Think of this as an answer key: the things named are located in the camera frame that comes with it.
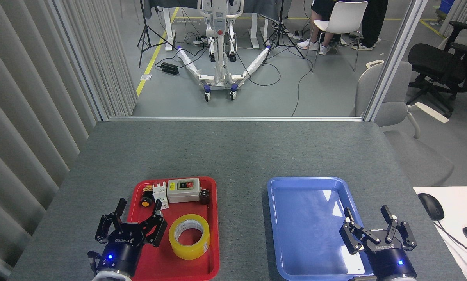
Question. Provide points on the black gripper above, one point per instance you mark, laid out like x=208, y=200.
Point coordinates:
x=122, y=249
x=391, y=261

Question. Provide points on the yellow tape roll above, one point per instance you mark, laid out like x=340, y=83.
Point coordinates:
x=179, y=249

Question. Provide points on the orange and black push button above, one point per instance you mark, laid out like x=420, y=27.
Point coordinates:
x=146, y=202

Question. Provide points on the white circuit breaker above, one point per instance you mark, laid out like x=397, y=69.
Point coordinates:
x=160, y=193

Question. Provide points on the black computer mouse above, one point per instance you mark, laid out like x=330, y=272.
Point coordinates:
x=432, y=206

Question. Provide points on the blue plastic tray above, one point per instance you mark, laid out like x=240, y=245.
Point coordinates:
x=307, y=226

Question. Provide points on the red plastic tray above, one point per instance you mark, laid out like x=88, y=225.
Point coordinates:
x=194, y=269

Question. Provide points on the white side desk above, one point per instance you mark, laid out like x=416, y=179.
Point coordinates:
x=460, y=207

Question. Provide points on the grey padded chair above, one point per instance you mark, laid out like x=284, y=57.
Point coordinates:
x=393, y=109

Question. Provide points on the black power adapter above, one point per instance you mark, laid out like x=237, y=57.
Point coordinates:
x=169, y=68

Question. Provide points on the black office chair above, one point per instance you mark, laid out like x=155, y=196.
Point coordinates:
x=436, y=62

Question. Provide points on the black tripod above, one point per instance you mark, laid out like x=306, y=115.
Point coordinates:
x=282, y=35
x=145, y=33

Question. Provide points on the white power strip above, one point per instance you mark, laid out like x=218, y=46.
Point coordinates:
x=200, y=40

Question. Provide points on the white wheeled stand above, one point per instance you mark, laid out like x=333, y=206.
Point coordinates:
x=220, y=47

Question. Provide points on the dark-topped desk with white legs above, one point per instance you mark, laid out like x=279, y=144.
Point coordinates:
x=168, y=27

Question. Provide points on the standing person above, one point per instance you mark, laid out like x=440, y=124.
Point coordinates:
x=372, y=23

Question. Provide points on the white plastic chair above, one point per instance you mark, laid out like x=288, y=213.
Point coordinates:
x=344, y=17

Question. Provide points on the seated person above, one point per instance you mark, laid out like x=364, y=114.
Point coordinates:
x=317, y=23

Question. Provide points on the blue storage bin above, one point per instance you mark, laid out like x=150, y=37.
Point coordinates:
x=447, y=6

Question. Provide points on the grey push button switch box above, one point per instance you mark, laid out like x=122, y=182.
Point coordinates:
x=182, y=193

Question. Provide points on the small dark knob switch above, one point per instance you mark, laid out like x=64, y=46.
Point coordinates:
x=205, y=197

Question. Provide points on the silver frame rail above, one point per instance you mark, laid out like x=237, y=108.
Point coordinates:
x=233, y=118

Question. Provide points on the silver frame post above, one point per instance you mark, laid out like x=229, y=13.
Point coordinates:
x=393, y=62

